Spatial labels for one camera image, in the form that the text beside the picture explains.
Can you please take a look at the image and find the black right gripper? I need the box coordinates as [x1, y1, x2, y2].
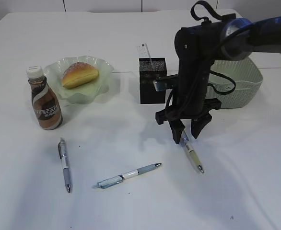
[156, 25, 223, 144]

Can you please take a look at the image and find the green woven plastic basket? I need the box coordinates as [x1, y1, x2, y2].
[206, 58, 263, 109]

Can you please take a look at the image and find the blue clear ballpoint pen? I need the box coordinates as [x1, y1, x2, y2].
[92, 163, 162, 189]

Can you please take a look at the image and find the grey white ballpoint pen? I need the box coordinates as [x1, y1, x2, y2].
[58, 138, 72, 193]

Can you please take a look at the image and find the brown Nescafe coffee bottle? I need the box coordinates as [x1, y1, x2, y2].
[26, 66, 63, 130]

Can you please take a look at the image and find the black mesh pen holder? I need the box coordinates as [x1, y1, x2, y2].
[139, 57, 167, 104]

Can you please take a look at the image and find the green wavy glass plate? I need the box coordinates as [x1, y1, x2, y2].
[44, 56, 114, 104]

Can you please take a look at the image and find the clear plastic ruler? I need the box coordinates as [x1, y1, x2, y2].
[136, 43, 155, 71]

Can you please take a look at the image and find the beige white ballpoint pen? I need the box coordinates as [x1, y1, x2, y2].
[180, 130, 204, 174]

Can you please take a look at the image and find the sugared bread roll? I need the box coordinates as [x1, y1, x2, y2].
[61, 62, 99, 89]

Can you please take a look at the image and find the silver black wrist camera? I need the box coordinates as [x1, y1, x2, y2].
[153, 74, 178, 92]

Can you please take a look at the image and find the blue black right robot arm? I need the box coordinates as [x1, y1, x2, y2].
[154, 0, 281, 144]

